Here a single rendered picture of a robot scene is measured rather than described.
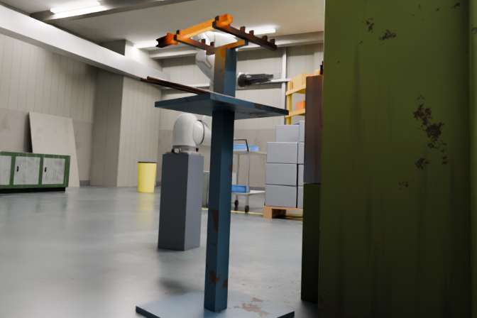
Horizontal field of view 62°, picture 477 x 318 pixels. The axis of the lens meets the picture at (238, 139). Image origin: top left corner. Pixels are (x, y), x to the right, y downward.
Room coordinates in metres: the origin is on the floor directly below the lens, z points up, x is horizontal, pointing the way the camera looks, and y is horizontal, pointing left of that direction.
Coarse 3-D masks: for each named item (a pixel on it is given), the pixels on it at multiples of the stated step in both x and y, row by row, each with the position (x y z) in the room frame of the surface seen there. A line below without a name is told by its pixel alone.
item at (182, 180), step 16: (176, 160) 2.54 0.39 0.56; (192, 160) 2.55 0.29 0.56; (176, 176) 2.54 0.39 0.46; (192, 176) 2.56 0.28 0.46; (160, 192) 2.59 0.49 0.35; (176, 192) 2.54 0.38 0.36; (192, 192) 2.57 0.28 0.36; (160, 208) 2.58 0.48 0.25; (176, 208) 2.53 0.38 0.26; (192, 208) 2.58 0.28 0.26; (160, 224) 2.58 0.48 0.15; (176, 224) 2.53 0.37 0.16; (192, 224) 2.59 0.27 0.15; (160, 240) 2.58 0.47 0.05; (176, 240) 2.53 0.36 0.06; (192, 240) 2.59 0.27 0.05
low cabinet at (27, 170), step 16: (0, 160) 6.26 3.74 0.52; (16, 160) 6.52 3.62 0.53; (32, 160) 6.78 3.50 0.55; (48, 160) 7.08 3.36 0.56; (64, 160) 7.39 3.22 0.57; (0, 176) 6.28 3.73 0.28; (16, 176) 6.54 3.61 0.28; (32, 176) 6.80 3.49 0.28; (48, 176) 7.10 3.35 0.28; (64, 176) 7.42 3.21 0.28; (0, 192) 6.35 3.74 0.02; (16, 192) 6.61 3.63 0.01
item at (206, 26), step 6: (222, 18) 1.27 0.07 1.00; (228, 18) 1.26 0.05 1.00; (198, 24) 1.36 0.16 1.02; (204, 24) 1.33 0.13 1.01; (210, 24) 1.31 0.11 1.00; (186, 30) 1.41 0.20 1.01; (192, 30) 1.38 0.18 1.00; (198, 30) 1.36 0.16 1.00; (204, 30) 1.35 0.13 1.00; (210, 30) 1.35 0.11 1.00; (168, 36) 1.47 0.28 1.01; (186, 36) 1.43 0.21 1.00; (162, 42) 1.53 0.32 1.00; (168, 42) 1.48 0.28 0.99; (174, 42) 1.49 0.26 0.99
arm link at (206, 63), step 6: (198, 48) 2.46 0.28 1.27; (198, 54) 2.03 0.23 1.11; (204, 54) 2.00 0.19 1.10; (198, 60) 2.02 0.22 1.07; (204, 60) 2.01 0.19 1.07; (210, 60) 2.01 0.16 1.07; (198, 66) 2.05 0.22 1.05; (204, 66) 2.02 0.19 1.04; (210, 66) 2.03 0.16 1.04; (204, 72) 2.06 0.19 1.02; (210, 72) 2.05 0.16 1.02; (210, 78) 2.10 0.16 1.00
